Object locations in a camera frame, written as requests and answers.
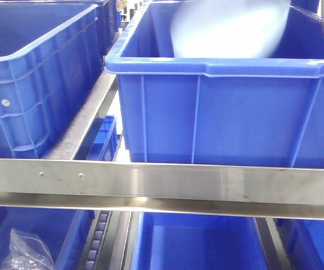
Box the light blue plate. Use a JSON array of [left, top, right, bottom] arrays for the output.
[[170, 1, 291, 59]]

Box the blue crate lower middle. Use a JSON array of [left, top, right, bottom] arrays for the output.
[[131, 213, 267, 269]]

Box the blue plastic crate middle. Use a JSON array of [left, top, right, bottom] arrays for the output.
[[106, 1, 324, 168]]

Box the blue plastic crate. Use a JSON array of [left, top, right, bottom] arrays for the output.
[[0, 1, 102, 159], [106, 1, 324, 168]]

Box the blue crate lower left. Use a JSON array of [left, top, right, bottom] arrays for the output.
[[0, 206, 95, 269]]

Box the blue plastic crate left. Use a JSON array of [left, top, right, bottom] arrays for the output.
[[0, 1, 102, 159]]

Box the clear plastic bag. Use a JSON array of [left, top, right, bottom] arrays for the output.
[[0, 228, 55, 269]]

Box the blue crate lower right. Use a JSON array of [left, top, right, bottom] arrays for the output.
[[275, 219, 324, 269]]

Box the stainless steel shelf rail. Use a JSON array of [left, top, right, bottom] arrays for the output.
[[0, 159, 324, 220]]

